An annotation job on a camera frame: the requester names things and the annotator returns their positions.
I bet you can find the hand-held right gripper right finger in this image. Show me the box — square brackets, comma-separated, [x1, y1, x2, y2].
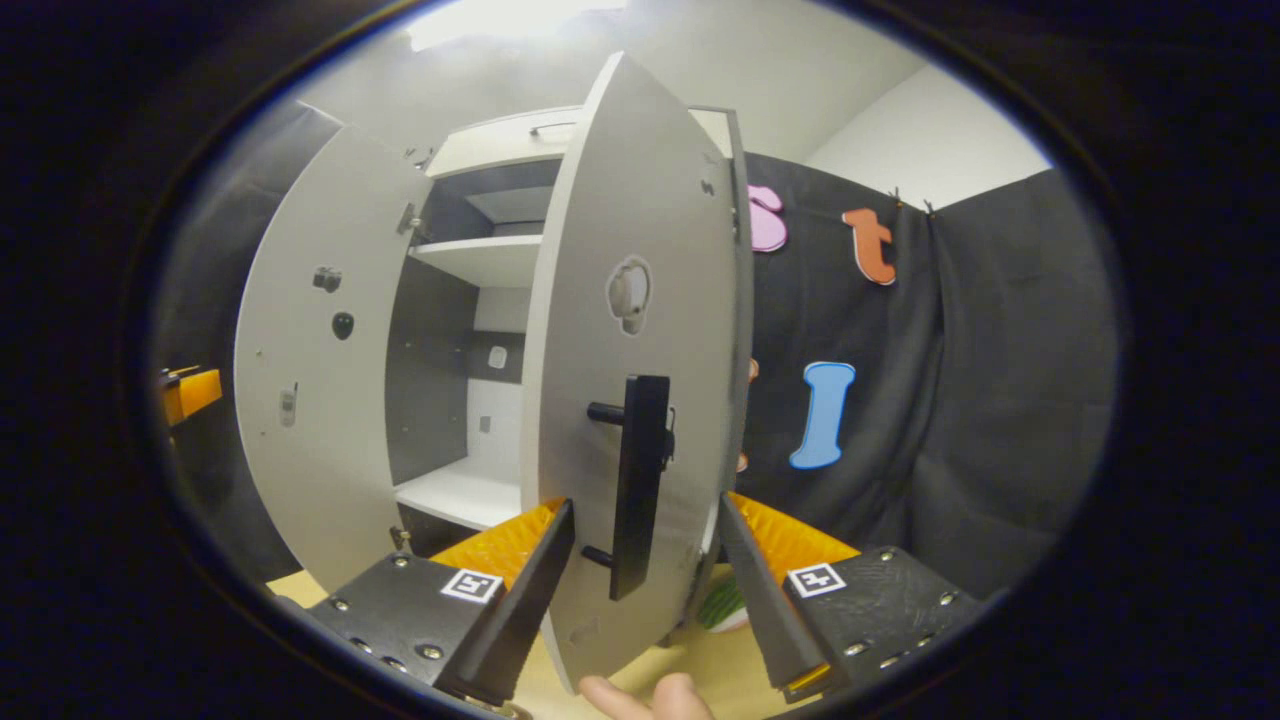
[716, 492, 986, 701]

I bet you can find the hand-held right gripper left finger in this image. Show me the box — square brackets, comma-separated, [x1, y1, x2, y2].
[305, 498, 579, 706]

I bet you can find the black door handle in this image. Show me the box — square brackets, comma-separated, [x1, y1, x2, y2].
[586, 375, 676, 601]

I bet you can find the green pink coaster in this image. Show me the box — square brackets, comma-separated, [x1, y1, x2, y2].
[697, 578, 749, 633]

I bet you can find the white grey cabinet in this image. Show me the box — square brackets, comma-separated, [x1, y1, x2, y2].
[385, 105, 756, 561]

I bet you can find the white cabinet drawer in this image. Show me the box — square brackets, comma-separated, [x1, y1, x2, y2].
[425, 106, 736, 179]

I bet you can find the white cabinet shelf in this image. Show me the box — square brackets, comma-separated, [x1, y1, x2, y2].
[408, 235, 544, 289]

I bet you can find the white cabinet door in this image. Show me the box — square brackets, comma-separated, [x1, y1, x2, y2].
[233, 125, 431, 593]
[520, 52, 753, 696]

